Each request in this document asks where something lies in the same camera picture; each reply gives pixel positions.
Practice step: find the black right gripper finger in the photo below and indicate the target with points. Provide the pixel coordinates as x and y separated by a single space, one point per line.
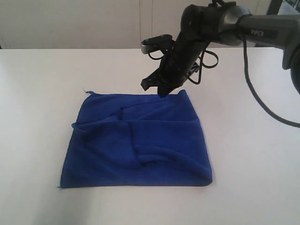
153 80
164 91

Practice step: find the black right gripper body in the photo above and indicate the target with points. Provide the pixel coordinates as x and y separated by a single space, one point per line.
180 60

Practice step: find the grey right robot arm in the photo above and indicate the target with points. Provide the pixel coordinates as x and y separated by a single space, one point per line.
224 23

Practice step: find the blue terry towel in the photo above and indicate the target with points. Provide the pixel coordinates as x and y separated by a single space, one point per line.
136 140

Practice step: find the black window frame post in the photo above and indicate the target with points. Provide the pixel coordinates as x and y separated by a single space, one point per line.
274 7

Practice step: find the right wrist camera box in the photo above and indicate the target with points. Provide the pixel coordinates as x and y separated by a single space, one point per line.
162 43

